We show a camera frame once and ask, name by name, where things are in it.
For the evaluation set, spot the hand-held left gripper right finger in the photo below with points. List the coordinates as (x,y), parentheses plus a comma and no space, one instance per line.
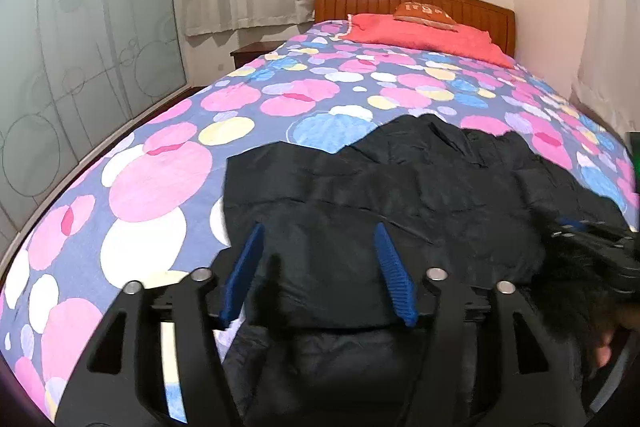
(395,272)

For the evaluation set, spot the black puffer jacket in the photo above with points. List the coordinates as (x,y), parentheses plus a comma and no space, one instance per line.
(400,187)

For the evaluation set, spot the dark wooden nightstand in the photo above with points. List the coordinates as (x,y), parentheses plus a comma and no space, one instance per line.
(250,53)

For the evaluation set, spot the frosted glass sliding door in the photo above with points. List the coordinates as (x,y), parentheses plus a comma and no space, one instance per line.
(100,32)

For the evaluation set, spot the person's right hand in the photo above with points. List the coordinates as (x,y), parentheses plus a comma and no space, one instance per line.
(607,347)

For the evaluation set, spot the red pillow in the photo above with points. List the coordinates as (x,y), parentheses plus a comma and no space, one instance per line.
(425,38)

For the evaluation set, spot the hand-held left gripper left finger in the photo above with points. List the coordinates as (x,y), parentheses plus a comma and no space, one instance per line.
(245,267)

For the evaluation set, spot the circle-printed bedspread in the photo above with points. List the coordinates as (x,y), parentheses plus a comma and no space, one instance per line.
(160,177)

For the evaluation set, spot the orange cushion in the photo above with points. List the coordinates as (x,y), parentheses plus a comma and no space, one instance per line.
(425,13)

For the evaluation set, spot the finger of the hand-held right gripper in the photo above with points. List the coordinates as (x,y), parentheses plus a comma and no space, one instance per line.
(570,227)

